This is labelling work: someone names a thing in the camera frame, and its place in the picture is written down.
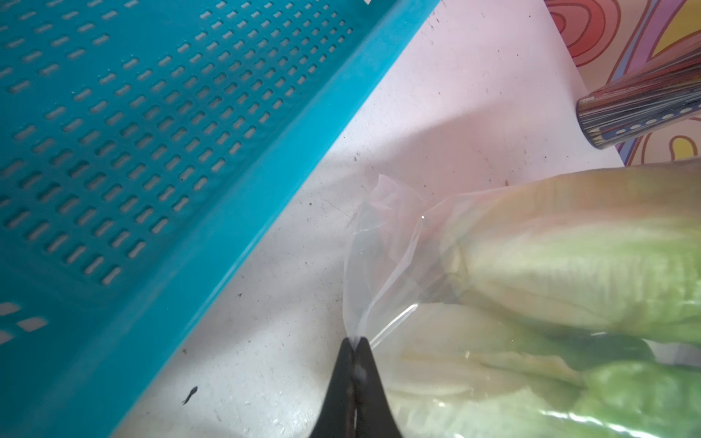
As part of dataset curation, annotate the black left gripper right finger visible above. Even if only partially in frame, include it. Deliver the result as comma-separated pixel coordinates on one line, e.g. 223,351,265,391
352,338,403,438

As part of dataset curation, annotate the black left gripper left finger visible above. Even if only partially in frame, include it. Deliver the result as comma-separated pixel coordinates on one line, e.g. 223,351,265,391
310,339,356,438

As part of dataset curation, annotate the zip bag with blue slider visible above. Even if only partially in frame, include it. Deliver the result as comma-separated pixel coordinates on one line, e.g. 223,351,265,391
341,163,701,438

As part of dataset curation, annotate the chinese cabbage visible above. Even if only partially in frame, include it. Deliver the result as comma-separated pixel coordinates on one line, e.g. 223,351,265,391
439,158,700,344
371,303,700,437

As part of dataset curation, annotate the teal plastic basket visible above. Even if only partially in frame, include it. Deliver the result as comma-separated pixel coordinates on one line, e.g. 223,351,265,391
1,1,434,437

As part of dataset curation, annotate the clear cup of pencils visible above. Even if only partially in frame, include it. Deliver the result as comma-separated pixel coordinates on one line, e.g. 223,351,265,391
576,40,700,149

